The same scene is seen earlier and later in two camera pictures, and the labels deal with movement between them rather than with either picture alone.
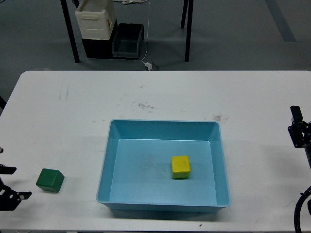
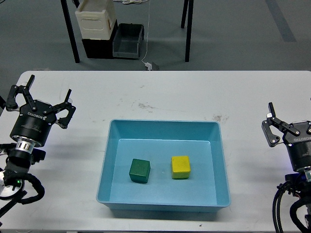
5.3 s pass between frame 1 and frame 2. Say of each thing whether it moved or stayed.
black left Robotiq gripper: moved
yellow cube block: stayed
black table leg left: stayed
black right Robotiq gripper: moved
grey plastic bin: stayed
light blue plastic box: stayed
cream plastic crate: stayed
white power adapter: stayed
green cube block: moved
